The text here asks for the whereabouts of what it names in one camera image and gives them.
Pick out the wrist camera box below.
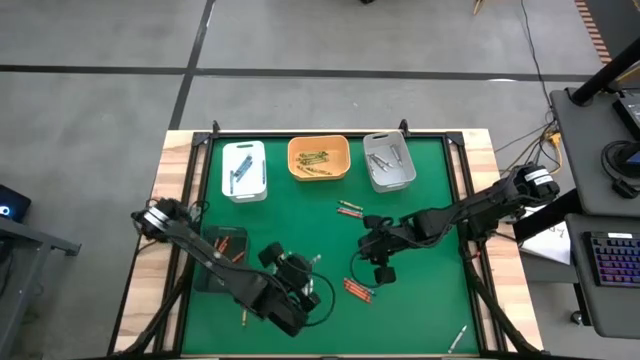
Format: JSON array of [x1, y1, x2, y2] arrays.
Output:
[[292, 252, 319, 279], [355, 234, 379, 259]]

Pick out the black left camera cable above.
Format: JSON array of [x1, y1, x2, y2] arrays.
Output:
[[299, 269, 337, 329]]

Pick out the yellow floor cable bundle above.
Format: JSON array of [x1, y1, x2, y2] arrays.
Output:
[[492, 119, 566, 176]]

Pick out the dark grey plastic bin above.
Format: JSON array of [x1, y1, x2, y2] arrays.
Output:
[[192, 224, 251, 294]]

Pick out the white plastic bin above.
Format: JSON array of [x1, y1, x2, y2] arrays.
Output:
[[362, 130, 418, 194], [220, 139, 269, 204]]

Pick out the grey operator desk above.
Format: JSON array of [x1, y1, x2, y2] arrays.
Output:
[[549, 87, 640, 217]]

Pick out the grey side desk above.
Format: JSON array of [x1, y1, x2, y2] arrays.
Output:
[[0, 217, 82, 360]]

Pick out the wooden bench top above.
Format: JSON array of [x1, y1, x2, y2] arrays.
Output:
[[113, 128, 545, 357]]

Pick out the backlit keyboard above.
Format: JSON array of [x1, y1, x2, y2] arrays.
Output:
[[582, 230, 640, 289]]

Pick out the black right camera cable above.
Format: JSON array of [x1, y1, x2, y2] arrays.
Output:
[[348, 247, 381, 290]]

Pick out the black device with blue light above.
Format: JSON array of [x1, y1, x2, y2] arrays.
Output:
[[0, 183, 32, 225]]

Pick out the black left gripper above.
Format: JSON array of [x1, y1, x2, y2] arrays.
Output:
[[258, 242, 321, 312]]

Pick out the black headphones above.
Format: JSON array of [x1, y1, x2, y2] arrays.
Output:
[[601, 139, 640, 200]]

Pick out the yellow plastic bin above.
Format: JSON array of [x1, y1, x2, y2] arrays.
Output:
[[286, 134, 352, 182]]

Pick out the black floor cable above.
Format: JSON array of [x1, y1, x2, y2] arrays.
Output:
[[519, 0, 554, 109]]

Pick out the black desk support bar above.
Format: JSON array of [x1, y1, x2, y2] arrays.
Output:
[[512, 188, 585, 242]]

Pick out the black camera cable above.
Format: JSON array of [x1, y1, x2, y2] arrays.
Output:
[[348, 247, 381, 290], [299, 269, 337, 329]]

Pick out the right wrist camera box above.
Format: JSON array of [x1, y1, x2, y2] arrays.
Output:
[[355, 234, 379, 259]]

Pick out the black striped floor mat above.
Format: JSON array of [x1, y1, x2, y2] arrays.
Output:
[[573, 0, 640, 65]]

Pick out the white paper sheet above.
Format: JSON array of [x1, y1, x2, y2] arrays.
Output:
[[519, 222, 572, 266]]

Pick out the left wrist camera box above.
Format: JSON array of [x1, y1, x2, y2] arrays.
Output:
[[292, 252, 319, 279]]

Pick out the grey keyboard desk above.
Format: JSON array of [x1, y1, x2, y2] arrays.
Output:
[[564, 213, 640, 341]]

